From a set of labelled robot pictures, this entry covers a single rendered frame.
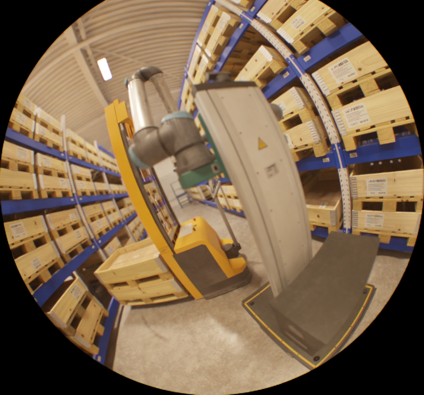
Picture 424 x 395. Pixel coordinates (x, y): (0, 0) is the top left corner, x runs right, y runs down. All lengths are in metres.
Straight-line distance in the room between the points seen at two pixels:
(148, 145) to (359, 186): 1.52
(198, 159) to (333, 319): 0.81
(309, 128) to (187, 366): 2.46
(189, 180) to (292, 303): 0.67
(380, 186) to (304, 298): 1.03
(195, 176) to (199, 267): 1.16
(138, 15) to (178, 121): 6.45
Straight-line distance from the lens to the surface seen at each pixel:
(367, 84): 1.24
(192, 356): 1.70
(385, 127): 1.24
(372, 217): 1.53
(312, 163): 1.52
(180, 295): 1.89
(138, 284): 1.97
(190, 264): 1.51
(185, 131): 0.57
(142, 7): 6.61
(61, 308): 1.95
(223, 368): 1.55
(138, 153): 0.64
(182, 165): 0.55
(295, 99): 1.41
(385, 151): 1.34
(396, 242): 1.78
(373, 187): 1.38
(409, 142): 1.37
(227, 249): 1.82
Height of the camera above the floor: 1.44
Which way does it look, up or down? 5 degrees down
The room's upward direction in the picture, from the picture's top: 24 degrees counter-clockwise
